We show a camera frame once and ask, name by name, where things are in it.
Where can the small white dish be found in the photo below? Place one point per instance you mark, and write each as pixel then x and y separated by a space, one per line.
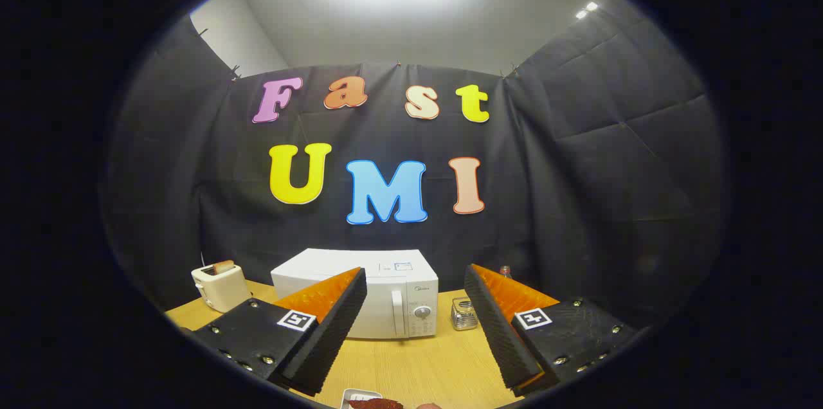
pixel 353 393

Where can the white toaster oven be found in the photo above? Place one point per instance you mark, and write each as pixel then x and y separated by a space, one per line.
pixel 398 280

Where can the brown meat piece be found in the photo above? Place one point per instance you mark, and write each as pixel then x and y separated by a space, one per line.
pixel 376 404

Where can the cream bread toaster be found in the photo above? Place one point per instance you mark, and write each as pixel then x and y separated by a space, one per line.
pixel 222 290

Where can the clear plastic water bottle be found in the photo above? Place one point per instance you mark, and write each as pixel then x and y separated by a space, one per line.
pixel 505 271

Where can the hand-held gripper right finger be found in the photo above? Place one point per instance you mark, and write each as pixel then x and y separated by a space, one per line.
pixel 498 332

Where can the toasted bread slice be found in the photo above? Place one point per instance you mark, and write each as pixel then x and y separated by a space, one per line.
pixel 224 265

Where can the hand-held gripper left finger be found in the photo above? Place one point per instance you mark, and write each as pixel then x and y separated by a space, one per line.
pixel 334 325

